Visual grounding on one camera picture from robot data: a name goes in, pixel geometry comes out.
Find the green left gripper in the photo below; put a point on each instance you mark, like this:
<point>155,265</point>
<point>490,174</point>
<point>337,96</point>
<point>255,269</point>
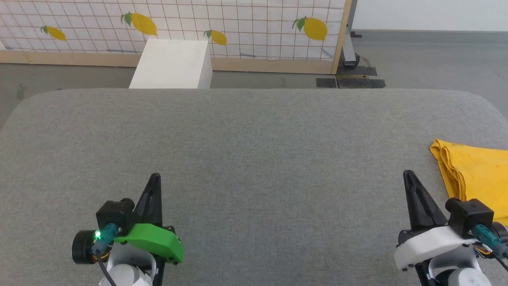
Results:
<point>154,240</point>

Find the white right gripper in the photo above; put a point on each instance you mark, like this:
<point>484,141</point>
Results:
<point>428,246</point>

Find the yellow t-shirt garment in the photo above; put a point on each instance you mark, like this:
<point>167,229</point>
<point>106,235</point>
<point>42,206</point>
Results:
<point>480,174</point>

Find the grey fabric sofa cushion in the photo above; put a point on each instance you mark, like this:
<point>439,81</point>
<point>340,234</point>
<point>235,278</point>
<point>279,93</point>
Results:
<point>258,159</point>

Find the white box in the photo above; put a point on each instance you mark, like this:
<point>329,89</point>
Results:
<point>170,65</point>

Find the grey metal panel stand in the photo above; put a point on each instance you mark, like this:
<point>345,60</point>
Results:
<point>350,47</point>

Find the lemon print tile panel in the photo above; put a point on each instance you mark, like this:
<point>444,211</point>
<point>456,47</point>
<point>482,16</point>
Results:
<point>246,28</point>

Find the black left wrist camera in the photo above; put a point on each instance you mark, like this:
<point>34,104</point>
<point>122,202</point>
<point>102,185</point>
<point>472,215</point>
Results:
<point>113,214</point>

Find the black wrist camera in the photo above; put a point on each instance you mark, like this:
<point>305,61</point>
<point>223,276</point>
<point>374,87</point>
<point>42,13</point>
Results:
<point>468,216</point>
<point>113,214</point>

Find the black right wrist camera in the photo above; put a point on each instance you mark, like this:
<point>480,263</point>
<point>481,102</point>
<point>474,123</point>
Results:
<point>468,216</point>

